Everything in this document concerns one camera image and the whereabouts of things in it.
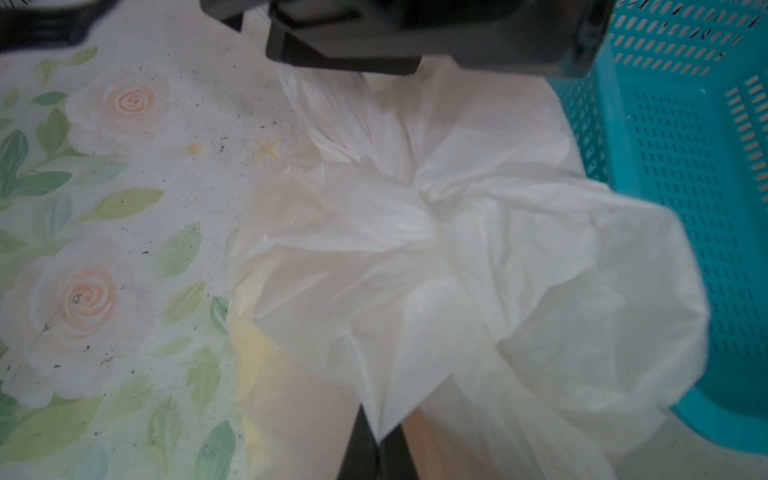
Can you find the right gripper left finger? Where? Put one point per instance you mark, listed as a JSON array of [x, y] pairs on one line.
[[360, 461]]

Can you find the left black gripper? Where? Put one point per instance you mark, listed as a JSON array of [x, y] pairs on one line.
[[548, 38]]

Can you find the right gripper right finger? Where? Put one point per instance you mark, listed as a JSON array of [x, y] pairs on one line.
[[395, 461]]

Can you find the white plastic bag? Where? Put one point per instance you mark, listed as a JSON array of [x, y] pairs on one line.
[[438, 263]]

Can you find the teal plastic basket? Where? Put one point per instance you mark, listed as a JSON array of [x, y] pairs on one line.
[[674, 111]]

